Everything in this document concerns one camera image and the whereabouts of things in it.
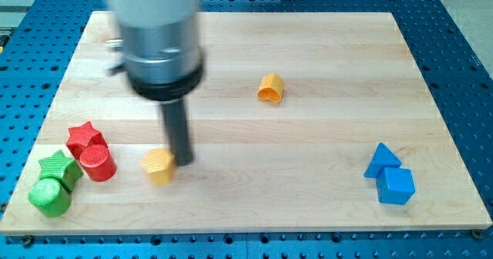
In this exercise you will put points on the red cylinder block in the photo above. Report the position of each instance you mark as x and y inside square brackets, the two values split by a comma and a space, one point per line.
[98, 163]

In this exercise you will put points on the red star block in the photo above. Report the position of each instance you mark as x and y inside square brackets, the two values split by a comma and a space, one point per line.
[81, 137]

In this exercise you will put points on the green star block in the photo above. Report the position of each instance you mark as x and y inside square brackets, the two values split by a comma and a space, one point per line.
[62, 168]

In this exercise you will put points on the blue triangle block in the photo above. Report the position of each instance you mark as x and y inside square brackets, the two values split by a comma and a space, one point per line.
[383, 157]

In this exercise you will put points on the wooden board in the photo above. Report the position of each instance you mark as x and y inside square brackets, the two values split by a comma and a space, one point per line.
[351, 83]

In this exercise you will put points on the green cylinder block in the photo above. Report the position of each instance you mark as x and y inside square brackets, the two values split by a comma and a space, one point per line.
[50, 197]

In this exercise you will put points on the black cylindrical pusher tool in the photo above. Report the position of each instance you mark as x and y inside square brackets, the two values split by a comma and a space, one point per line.
[177, 132]

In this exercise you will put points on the yellow pentagon block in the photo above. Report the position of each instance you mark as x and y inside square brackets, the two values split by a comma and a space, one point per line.
[160, 166]

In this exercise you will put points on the blue cube block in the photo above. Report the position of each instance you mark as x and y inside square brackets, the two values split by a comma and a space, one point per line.
[395, 186]

